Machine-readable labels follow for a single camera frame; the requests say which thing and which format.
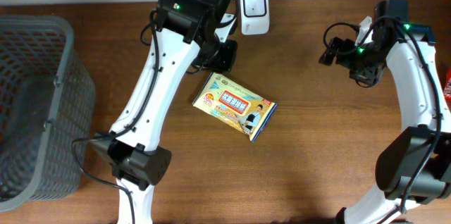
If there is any yellow wet wipes pack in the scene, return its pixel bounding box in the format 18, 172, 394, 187
192, 73, 278, 142

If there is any red snack bag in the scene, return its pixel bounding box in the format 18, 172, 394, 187
443, 69, 451, 103

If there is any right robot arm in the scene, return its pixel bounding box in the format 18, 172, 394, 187
319, 0, 450, 223

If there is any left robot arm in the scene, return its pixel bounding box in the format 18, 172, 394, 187
90, 0, 237, 223

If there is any grey plastic mesh basket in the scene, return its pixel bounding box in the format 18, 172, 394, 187
1, 15, 96, 212

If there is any left black cable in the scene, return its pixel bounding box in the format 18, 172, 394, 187
70, 0, 240, 224

